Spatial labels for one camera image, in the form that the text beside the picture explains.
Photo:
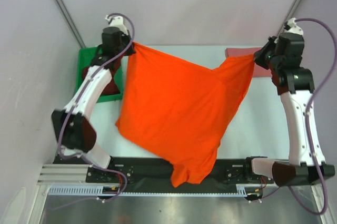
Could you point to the dark red t-shirt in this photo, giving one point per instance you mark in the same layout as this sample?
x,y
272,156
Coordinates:
x,y
111,88

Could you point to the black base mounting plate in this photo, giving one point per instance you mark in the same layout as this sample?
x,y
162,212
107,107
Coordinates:
x,y
241,190

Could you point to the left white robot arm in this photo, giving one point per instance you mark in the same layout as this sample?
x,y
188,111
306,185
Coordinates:
x,y
72,123

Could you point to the aluminium frame rail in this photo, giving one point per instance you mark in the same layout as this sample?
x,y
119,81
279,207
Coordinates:
x,y
65,175

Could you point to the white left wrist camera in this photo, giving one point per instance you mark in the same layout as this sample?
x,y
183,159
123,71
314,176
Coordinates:
x,y
117,21

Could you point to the green plastic bin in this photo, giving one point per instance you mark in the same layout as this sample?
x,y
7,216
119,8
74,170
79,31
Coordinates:
x,y
85,56

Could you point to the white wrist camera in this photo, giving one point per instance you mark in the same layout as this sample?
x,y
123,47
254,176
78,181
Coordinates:
x,y
290,26
117,21

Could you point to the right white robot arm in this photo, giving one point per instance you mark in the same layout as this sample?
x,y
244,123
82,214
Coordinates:
x,y
306,164

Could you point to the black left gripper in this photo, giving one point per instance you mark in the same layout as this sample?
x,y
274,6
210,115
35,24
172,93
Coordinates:
x,y
127,38

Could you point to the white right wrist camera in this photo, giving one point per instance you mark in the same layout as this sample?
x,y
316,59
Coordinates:
x,y
290,26

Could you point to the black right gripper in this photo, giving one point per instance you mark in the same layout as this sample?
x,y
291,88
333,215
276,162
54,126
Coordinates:
x,y
262,57

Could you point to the orange t-shirt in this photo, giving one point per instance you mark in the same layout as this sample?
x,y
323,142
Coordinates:
x,y
179,111

